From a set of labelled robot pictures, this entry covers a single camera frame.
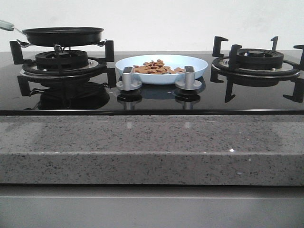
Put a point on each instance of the right silver stove knob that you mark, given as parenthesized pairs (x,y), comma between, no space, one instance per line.
(188,82)

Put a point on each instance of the right black pan support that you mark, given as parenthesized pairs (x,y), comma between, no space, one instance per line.
(227,66)

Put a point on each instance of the black frying pan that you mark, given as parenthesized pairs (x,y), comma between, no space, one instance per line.
(63,36)

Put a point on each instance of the black glass gas cooktop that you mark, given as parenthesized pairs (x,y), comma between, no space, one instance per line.
(220,94)

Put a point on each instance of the right black gas burner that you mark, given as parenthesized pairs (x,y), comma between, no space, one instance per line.
(259,59)

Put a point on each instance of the black pan support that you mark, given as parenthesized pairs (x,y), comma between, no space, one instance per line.
(69,79)
(227,66)

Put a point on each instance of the left black gas burner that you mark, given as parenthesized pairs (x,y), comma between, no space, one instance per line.
(67,60)

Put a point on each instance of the left silver stove knob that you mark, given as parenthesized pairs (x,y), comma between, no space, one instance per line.
(128,82)

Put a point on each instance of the left black pan support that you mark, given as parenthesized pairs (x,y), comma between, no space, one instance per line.
(69,79)

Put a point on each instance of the brown meat pieces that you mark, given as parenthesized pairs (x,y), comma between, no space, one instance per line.
(157,67)

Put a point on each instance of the small wire pan trivet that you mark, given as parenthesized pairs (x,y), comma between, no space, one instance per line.
(30,65)

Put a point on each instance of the light blue plate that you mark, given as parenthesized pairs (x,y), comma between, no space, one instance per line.
(173,61)

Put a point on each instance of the silver stove knob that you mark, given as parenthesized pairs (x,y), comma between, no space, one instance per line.
(128,82)
(188,82)

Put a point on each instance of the grey cabinet drawer front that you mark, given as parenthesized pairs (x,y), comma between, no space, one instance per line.
(150,207)

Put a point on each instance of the black gas burner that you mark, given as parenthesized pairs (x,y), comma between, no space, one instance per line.
(259,59)
(67,60)

